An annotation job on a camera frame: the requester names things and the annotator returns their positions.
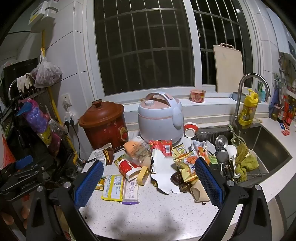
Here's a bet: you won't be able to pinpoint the white gloves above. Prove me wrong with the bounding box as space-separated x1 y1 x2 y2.
17 73 33 92

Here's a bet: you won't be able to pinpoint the torn brown carton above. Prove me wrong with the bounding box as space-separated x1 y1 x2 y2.
93 143 115 166

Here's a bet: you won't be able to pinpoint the brown ceramic slow cooker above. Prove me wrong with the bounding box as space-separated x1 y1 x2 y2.
79 99 129 150

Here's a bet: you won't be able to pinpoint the yellow-edged noodle packet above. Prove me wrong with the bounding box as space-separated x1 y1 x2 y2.
101 175 125 202

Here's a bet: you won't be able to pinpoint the dark round pastries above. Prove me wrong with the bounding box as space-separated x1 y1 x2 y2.
171 172 183 186

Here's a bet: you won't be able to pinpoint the dark brown fruit shell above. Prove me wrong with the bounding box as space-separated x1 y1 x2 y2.
179 182 192 193

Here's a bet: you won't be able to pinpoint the steel faucet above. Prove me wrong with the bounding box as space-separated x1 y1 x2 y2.
231 73 271 131

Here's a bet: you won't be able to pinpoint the brown eggs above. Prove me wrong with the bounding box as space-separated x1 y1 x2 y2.
0 206 31 230

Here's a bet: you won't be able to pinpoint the green and yellow wrapper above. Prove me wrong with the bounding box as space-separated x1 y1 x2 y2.
171 143 195 158

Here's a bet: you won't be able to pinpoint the clear bag of dark produce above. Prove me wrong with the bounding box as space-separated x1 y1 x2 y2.
31 57 63 89

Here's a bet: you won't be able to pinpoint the purple-edged clear wrapper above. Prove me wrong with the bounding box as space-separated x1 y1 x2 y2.
122 179 140 205

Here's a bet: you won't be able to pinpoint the grey-blue container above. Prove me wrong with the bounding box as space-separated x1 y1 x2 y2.
232 91 247 103

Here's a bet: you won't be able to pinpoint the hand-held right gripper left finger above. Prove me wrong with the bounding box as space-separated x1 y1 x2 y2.
26 160 104 241

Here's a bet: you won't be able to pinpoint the wire dish rack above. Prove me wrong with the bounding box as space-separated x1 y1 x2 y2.
198 130 269 184

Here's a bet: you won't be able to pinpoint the black metal rack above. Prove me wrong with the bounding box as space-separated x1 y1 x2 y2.
0 58 77 186

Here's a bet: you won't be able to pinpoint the red instant noodle cup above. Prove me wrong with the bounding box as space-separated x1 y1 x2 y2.
190 89 207 103

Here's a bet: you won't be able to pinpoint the torn white paper bag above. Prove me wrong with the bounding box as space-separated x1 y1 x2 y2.
150 148 184 194

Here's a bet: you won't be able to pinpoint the yellow dish soap bottle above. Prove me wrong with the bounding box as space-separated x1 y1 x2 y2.
238 89 259 126

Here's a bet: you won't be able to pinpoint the stainless steel sink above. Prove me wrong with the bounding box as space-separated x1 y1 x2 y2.
196 122 293 189

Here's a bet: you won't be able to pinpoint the white round pot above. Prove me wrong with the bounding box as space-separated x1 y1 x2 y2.
138 92 185 145

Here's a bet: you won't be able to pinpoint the yellow gas pipe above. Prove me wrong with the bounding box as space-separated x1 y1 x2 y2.
41 30 79 168

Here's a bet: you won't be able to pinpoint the brown cardboard piece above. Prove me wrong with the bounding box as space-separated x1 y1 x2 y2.
190 178 211 203

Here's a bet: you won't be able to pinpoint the red plastic bag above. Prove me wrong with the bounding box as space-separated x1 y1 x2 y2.
0 134 17 170

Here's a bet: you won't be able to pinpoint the beige cutting board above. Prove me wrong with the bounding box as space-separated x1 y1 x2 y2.
213 43 245 93

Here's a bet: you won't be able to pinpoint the orange snack wrapper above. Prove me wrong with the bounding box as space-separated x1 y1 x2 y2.
173 155 200 183

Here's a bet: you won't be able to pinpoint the red snack packet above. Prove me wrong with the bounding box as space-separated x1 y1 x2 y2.
148 139 173 157

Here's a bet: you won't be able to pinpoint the white gas meter box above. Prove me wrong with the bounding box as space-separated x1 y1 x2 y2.
29 0 58 33

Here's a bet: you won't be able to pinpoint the white rice spoon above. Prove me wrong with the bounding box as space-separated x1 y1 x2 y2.
225 145 238 172

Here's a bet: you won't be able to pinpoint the purple plastic bag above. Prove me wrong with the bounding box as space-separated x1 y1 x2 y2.
19 98 62 156

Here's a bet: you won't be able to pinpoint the peach coloured box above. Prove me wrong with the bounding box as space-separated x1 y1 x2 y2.
123 136 145 155

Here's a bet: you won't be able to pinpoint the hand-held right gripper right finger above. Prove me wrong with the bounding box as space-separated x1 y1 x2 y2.
194 158 272 241

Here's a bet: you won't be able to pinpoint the orange and white wrapper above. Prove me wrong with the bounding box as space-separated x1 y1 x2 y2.
193 140 218 164

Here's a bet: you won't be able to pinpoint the red and white bowl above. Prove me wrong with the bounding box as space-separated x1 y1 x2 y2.
184 122 199 139

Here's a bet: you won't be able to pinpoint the small yellow-green sachet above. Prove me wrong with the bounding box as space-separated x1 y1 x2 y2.
94 176 107 191

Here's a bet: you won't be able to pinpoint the teal utensil holder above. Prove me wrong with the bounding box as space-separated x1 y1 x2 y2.
256 82 268 103

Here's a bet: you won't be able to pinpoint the yellow-green dish cloth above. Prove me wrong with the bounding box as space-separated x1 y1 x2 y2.
234 142 260 182

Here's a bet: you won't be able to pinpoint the white wall socket with plugs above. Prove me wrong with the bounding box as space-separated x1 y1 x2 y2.
63 111 78 127

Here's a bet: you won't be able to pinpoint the row of seasoning bottles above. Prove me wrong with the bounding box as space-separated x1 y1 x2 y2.
268 88 296 130

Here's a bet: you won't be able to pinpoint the white barred window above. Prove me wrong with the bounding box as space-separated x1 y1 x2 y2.
87 0 263 103

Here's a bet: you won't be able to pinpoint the black power cable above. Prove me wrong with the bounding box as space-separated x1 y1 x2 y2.
69 125 98 163

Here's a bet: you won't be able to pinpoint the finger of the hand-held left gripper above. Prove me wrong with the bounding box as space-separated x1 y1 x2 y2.
0 156 44 189

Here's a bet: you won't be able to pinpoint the red and white paper cup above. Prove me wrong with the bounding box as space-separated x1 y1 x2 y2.
118 159 142 181

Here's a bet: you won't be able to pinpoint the yellow printed packet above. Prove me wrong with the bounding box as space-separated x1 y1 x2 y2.
114 154 130 168

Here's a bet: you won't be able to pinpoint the crumpled clear plastic bag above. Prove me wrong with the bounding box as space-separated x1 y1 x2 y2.
129 144 153 168

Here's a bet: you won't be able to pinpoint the steel ladle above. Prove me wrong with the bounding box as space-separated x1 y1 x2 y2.
215 135 228 149

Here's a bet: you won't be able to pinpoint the round tan cookie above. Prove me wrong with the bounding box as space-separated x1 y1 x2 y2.
137 166 150 185

